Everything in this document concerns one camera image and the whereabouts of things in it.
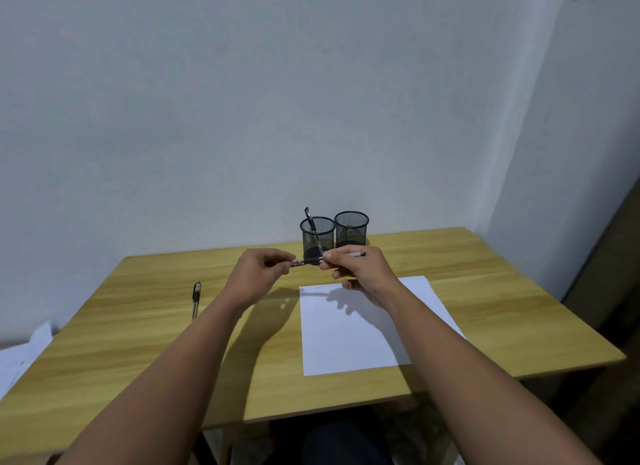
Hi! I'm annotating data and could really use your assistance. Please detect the silver and black pen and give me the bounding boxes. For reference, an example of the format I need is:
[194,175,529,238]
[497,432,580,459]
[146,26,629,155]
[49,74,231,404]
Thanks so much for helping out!
[291,252,366,267]

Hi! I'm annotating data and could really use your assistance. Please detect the person's left forearm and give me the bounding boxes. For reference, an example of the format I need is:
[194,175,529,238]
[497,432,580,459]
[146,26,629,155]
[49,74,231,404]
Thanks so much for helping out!
[54,291,247,465]

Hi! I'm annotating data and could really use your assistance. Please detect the person's right hand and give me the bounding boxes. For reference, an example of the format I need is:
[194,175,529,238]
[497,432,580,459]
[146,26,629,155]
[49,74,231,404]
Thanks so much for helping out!
[319,245,402,309]

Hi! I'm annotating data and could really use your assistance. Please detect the pile of white papers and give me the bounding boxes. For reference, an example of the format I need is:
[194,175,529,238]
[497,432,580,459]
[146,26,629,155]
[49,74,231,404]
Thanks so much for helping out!
[0,321,54,401]

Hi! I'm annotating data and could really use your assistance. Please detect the black mesh pen cup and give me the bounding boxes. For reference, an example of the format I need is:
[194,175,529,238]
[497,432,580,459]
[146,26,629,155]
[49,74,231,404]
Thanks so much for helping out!
[300,216,336,266]
[334,211,370,248]

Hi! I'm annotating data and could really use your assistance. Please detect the person's right forearm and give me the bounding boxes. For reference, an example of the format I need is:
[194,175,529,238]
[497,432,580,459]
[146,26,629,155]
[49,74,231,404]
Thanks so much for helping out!
[382,280,603,465]

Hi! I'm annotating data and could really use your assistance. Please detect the white paper sheet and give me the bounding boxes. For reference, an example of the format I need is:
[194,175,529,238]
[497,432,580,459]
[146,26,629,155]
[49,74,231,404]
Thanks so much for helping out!
[299,276,466,377]

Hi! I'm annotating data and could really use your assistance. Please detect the person's left hand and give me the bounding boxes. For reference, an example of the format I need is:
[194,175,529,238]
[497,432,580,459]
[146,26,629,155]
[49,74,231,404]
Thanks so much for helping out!
[222,248,297,312]

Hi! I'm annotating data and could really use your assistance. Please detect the person's dark trousers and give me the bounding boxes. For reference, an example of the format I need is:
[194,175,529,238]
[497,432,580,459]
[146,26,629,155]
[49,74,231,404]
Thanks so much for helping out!
[262,409,398,465]

